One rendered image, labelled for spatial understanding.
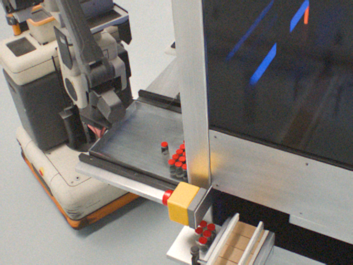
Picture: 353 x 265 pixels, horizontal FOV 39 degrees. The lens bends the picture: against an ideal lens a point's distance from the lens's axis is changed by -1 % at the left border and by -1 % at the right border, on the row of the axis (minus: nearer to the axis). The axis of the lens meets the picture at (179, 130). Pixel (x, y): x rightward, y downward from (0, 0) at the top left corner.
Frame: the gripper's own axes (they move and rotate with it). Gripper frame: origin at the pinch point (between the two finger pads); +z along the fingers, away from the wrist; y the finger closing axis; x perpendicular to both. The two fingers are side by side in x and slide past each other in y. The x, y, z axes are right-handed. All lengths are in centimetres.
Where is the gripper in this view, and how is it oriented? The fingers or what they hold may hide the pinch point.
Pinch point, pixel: (101, 134)
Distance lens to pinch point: 154.8
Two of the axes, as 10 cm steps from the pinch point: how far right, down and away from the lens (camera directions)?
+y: 8.8, 3.9, -2.6
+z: -0.9, 6.8, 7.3
